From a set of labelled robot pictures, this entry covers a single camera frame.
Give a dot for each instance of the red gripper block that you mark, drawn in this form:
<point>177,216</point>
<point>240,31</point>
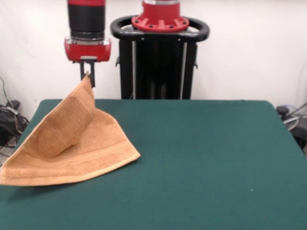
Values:
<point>87,51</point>

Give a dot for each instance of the orange terry towel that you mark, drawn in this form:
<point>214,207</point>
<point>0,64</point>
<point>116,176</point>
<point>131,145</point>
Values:
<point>72,153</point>

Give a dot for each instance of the small black adapter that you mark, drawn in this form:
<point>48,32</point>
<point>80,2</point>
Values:
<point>16,104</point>

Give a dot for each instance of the dark green table cloth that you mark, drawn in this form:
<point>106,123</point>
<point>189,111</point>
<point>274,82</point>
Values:
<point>192,167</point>

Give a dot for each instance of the black plug block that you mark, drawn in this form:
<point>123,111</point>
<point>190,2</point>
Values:
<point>283,110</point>

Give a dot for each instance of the silver round disc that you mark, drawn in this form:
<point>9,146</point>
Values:
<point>291,122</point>

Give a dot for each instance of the black chair base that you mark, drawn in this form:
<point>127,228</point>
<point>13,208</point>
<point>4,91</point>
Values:
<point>301,139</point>

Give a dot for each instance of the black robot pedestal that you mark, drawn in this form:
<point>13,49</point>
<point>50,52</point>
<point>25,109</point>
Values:
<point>156,72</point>

